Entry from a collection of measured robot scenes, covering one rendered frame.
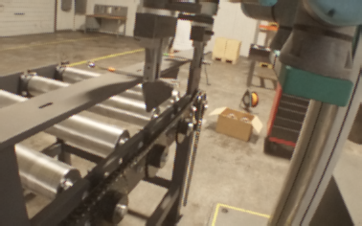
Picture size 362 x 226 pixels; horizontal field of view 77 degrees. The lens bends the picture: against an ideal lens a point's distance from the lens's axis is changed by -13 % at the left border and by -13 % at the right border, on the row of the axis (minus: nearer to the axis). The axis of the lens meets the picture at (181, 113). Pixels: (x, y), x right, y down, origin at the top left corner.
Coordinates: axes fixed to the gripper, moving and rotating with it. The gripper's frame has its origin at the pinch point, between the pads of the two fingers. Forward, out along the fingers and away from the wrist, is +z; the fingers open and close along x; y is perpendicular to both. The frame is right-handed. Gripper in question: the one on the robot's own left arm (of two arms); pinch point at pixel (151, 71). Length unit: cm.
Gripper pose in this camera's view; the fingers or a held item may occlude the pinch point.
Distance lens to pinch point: 61.4
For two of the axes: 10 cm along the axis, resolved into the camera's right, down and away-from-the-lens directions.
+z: -1.3, 9.2, 3.6
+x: -3.2, 3.1, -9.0
